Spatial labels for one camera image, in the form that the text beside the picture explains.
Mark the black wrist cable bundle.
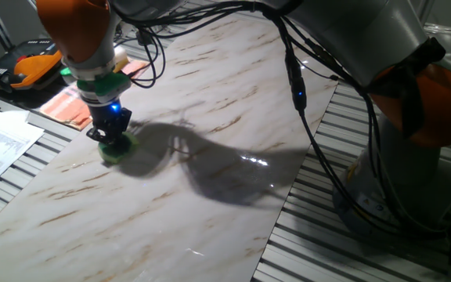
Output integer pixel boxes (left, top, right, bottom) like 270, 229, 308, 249
110, 0, 273, 89

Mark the orange black teach pendant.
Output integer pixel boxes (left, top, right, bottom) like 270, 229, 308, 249
0, 38, 66, 94

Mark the green sponge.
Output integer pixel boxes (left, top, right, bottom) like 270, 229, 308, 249
97, 131, 140, 165

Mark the black cable with inline connector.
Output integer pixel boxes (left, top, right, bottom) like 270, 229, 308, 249
264, 11, 451, 240

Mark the white yellow sponge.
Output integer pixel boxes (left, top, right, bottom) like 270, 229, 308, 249
111, 45, 129, 74

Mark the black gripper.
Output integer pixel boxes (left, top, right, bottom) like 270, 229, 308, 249
86, 100, 133, 145

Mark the blank white paper sheet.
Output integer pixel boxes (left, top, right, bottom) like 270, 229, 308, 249
0, 109, 31, 123

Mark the orange striped cloth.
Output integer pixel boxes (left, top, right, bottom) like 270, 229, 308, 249
39, 58, 151, 132

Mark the small black device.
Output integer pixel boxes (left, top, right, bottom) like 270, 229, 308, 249
135, 29, 152, 47

